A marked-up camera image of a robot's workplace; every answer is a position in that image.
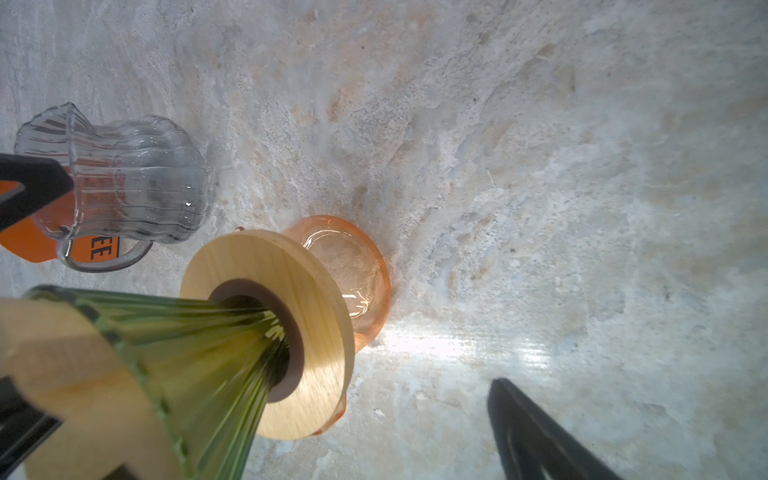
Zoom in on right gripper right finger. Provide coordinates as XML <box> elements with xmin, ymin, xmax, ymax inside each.
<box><xmin>487</xmin><ymin>378</ymin><xmax>618</xmax><ymax>479</ymax></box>

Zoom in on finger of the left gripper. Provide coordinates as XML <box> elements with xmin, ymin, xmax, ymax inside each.
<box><xmin>1</xmin><ymin>153</ymin><xmax>74</xmax><ymax>231</ymax></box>

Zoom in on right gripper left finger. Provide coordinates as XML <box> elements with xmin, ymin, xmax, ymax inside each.
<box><xmin>1</xmin><ymin>376</ymin><xmax>60</xmax><ymax>480</ymax></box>

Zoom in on coffee filter pack orange clip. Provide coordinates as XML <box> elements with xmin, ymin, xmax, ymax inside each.
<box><xmin>1</xmin><ymin>218</ymin><xmax>120</xmax><ymax>263</ymax></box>

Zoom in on grey glass carafe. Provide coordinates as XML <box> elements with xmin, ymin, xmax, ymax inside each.
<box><xmin>14</xmin><ymin>103</ymin><xmax>213</xmax><ymax>273</ymax></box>

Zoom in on green glass dripper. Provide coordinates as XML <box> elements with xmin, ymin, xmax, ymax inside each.
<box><xmin>25</xmin><ymin>285</ymin><xmax>290</xmax><ymax>479</ymax></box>

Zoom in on wooden dripper ring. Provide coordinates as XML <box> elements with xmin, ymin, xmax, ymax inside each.
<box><xmin>179</xmin><ymin>229</ymin><xmax>356</xmax><ymax>442</ymax></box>

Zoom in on orange glass carafe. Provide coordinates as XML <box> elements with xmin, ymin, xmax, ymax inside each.
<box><xmin>233</xmin><ymin>214</ymin><xmax>392</xmax><ymax>436</ymax></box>

